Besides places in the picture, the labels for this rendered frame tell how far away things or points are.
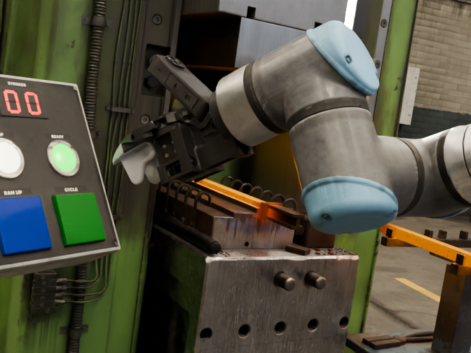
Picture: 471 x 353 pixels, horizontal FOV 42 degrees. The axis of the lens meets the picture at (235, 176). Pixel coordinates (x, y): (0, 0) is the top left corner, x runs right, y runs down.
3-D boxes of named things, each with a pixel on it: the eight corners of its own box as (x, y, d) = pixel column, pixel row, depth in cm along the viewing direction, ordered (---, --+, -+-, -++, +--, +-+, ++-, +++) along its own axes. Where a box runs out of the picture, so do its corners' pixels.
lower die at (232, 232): (291, 248, 132) (297, 209, 131) (209, 248, 121) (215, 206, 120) (201, 206, 167) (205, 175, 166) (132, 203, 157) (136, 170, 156)
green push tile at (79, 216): (107, 239, 93) (95, 192, 94) (68, 245, 87) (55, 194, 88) (99, 242, 94) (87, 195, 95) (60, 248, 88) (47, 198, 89)
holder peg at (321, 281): (326, 290, 125) (328, 277, 125) (315, 290, 124) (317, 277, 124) (313, 283, 129) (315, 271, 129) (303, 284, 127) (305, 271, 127)
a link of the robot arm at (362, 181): (433, 212, 64) (401, 104, 68) (357, 212, 57) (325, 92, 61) (366, 238, 71) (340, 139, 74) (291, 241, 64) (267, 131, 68)
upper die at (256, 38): (317, 81, 128) (324, 35, 126) (234, 67, 117) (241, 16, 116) (219, 74, 163) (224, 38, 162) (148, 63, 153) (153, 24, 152)
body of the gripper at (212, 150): (155, 186, 77) (230, 152, 71) (137, 122, 79) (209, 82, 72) (193, 184, 83) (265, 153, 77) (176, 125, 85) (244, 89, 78)
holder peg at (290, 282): (295, 291, 121) (297, 278, 121) (284, 292, 120) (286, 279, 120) (283, 284, 125) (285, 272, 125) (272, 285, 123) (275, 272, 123)
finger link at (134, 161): (107, 196, 83) (155, 173, 78) (96, 155, 84) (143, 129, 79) (123, 195, 86) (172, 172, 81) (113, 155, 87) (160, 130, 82)
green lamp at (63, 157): (80, 175, 92) (83, 146, 92) (48, 173, 90) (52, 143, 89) (74, 171, 95) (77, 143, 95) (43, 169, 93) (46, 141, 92)
